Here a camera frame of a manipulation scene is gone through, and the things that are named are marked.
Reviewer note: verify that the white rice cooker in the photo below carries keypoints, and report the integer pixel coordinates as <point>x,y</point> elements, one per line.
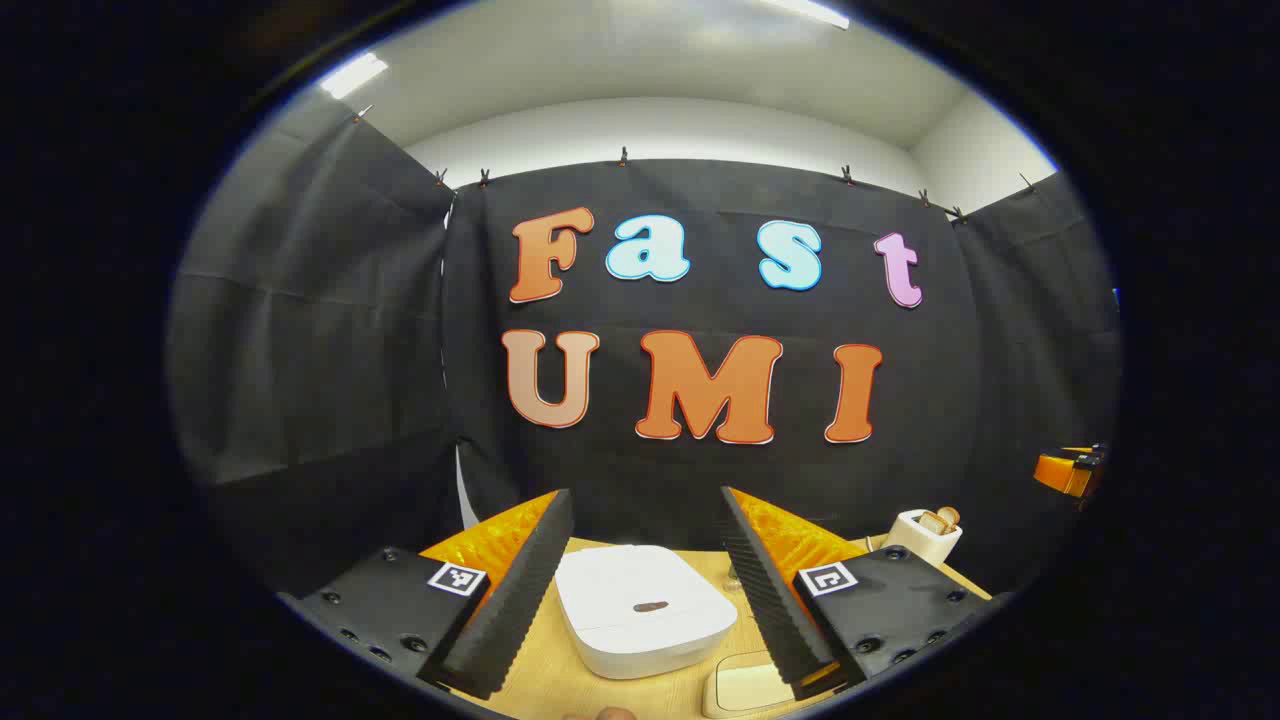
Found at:
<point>640,625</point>

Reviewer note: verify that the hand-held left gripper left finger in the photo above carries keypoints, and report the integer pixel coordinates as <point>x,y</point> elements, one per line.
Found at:
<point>510,610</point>

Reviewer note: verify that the row of black cloth clips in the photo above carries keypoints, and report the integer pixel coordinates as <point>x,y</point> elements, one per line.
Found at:
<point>623,156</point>

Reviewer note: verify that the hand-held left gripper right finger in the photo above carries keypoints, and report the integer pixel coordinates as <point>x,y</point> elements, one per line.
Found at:
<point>770,600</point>

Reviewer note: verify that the ceiling light panel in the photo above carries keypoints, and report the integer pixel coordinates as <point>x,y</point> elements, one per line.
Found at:
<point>805,10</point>
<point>352,75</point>

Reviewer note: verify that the cream chopstick holder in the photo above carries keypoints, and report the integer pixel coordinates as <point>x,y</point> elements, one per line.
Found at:
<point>745,685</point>

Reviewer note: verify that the toasted bread slice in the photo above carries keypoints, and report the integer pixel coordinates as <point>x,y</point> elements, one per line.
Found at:
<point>930,522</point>
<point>949,516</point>

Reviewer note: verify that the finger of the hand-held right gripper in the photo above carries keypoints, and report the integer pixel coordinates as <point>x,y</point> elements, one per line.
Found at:
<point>1058,472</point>

